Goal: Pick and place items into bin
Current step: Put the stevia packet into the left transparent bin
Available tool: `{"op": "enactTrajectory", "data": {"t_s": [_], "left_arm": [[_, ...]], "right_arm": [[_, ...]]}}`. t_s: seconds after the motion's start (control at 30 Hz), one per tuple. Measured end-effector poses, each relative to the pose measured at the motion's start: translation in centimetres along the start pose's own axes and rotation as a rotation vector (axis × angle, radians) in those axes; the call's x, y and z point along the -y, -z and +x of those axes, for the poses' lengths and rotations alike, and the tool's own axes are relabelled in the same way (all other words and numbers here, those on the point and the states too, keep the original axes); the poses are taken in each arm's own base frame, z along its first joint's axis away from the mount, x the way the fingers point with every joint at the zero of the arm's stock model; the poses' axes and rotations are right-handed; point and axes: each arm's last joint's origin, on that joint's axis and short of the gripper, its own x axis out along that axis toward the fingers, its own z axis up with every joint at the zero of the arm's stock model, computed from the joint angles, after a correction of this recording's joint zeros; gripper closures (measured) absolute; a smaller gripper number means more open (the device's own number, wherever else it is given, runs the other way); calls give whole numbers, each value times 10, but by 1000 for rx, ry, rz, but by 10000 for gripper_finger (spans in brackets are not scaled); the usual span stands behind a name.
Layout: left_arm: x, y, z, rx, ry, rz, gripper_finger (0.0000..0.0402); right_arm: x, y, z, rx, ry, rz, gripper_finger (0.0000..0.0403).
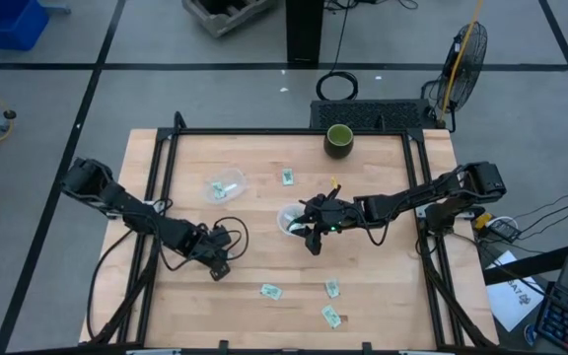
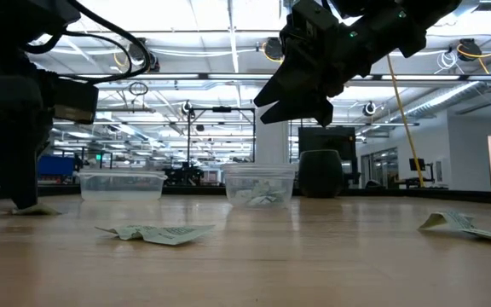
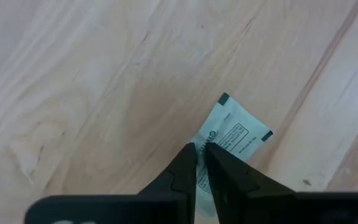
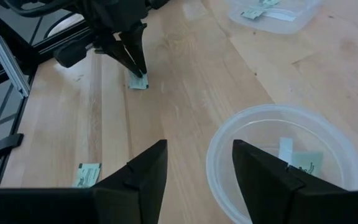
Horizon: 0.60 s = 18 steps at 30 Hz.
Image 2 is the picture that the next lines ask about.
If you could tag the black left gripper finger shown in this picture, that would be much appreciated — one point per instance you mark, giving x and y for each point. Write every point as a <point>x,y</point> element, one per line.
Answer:
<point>17,183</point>

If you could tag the white paper slip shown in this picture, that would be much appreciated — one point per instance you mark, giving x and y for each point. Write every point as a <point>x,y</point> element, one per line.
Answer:
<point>41,210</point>

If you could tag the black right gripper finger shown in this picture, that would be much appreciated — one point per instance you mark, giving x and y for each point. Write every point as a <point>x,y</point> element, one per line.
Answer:
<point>305,110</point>
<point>277,91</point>

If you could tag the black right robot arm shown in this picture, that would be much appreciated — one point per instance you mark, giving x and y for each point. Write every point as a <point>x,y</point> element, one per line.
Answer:
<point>399,25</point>

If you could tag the white building column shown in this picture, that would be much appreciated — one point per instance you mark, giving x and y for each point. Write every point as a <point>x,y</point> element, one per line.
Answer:
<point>271,145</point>

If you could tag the black cabinet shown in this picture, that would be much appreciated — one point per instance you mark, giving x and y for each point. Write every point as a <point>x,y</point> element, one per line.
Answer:
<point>326,138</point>

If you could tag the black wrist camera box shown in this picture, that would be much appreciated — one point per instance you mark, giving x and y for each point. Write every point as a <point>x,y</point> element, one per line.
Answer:
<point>75,101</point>

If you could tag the dark cylindrical bin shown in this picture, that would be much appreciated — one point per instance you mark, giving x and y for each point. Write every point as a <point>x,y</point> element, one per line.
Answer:
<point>320,175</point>

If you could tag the tall clear plastic container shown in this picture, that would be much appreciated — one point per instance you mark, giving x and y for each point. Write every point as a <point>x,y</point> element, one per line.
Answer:
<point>232,175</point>

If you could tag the monitor on stand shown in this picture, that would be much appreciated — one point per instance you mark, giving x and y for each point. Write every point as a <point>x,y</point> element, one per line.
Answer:
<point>417,164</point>

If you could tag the long curled printed paper slip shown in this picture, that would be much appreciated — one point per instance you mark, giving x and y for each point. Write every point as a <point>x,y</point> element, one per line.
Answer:
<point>454,221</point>

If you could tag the yellow slanted pole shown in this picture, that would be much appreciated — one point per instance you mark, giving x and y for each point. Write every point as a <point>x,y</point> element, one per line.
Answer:
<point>407,128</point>

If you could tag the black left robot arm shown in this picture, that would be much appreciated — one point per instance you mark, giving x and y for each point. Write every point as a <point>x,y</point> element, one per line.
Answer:
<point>2,34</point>

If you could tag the crumpled printed paper slip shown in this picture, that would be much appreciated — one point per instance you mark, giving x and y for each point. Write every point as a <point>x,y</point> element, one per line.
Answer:
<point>164,234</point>

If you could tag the blue bin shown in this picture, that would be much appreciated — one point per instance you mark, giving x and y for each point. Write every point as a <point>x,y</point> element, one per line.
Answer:
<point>56,165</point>

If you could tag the wide shallow clear plastic container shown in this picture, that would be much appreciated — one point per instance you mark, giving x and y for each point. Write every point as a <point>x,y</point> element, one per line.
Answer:
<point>122,185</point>

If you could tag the black metal frame rig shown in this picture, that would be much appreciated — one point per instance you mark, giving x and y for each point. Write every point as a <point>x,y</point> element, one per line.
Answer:
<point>188,140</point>

